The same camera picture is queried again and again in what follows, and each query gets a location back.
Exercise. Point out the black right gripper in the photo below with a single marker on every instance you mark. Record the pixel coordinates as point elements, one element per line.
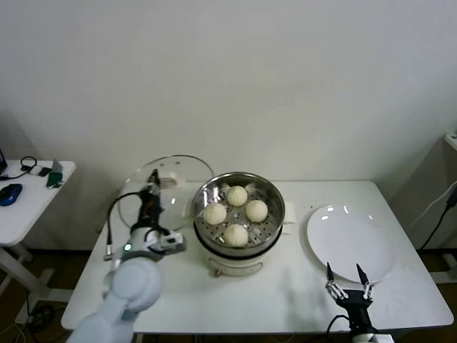
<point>357,307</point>

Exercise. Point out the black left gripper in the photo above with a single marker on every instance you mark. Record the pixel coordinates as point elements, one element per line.
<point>150,209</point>

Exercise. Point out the round glass pot lid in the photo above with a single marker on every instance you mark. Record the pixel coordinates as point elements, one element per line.
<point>182,168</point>

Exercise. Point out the white steamed baozi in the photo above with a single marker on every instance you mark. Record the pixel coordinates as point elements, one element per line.
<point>237,196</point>
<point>235,235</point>
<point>257,210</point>
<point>214,213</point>

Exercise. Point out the perforated steel steamer basket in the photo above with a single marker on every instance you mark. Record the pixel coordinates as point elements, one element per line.
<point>275,203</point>

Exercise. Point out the white round plate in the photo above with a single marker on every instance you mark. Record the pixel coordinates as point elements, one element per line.
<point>350,239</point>

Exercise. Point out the grey metal stand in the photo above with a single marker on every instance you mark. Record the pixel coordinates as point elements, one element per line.
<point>57,165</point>

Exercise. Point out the green small object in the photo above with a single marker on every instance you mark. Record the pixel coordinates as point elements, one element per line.
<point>54,179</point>

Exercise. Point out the black small device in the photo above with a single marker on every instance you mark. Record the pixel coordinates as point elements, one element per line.
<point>44,171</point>

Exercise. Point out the white electric cooking pot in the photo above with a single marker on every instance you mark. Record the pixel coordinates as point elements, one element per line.
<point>235,266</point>

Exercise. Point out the white small item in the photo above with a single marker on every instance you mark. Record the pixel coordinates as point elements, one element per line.
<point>34,171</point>

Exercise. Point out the white side table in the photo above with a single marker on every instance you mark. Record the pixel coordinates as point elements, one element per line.
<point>451,144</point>
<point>32,211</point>

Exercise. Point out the blue computer mouse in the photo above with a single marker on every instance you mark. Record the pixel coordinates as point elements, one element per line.
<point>10,194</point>

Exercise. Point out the dark laptop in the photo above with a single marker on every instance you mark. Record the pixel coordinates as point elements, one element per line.
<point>3,159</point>

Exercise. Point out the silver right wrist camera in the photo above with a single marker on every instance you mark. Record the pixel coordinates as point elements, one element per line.
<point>382,338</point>

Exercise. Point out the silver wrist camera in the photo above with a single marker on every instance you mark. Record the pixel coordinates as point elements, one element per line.
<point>173,243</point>
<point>382,338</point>

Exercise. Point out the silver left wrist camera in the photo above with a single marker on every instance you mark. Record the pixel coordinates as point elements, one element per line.
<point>173,243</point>

